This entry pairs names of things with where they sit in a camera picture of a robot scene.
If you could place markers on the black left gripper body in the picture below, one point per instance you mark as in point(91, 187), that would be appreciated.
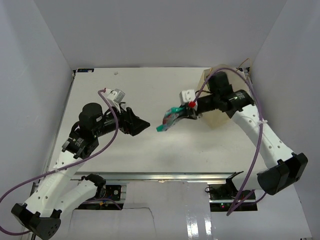
point(109, 125)

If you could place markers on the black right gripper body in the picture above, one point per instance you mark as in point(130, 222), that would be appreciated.
point(207, 103)

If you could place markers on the teal snack packet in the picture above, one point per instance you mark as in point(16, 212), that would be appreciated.
point(167, 121)

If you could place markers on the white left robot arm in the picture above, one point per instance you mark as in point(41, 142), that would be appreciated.
point(42, 212)

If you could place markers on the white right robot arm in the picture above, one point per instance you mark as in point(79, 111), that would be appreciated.
point(283, 167)

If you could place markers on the brown paper bag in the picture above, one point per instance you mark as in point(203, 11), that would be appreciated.
point(240, 98)

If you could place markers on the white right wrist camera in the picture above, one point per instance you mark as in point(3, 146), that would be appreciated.
point(187, 98)

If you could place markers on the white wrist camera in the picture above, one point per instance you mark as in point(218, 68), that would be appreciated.
point(115, 97)
point(187, 98)

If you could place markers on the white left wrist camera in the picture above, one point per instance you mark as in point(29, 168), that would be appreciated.
point(115, 97)

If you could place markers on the aluminium front rail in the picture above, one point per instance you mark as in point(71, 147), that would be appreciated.
point(159, 176)

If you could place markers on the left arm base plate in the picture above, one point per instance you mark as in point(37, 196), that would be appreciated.
point(111, 200)

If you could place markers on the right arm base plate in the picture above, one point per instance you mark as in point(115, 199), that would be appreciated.
point(221, 199)

